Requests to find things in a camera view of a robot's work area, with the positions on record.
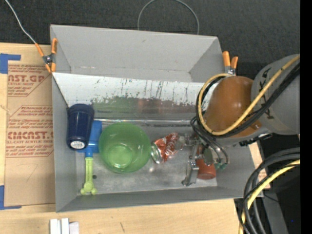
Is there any brown cardboard board, red print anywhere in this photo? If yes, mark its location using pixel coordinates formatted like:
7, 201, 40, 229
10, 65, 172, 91
0, 42, 57, 208

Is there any red-brown cylinder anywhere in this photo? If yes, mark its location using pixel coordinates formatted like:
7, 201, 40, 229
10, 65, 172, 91
195, 145, 217, 180

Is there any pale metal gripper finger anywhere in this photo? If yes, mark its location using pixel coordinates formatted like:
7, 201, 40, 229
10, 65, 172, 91
182, 160, 199, 187
179, 134, 199, 147

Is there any crushed red drinks can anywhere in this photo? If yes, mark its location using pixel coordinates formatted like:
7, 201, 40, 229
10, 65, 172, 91
150, 132, 186, 165

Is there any blue and green plastic toy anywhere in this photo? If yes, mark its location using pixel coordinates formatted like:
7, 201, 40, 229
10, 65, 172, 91
80, 120, 103, 196

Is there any green plastic bowl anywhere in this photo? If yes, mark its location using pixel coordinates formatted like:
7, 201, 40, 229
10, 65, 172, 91
98, 122, 152, 174

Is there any grey metal bin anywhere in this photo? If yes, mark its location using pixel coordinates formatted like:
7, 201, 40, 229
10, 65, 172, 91
50, 24, 252, 213

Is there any dark blue plastic cup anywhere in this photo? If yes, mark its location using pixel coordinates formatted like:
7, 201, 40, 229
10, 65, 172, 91
66, 103, 95, 151

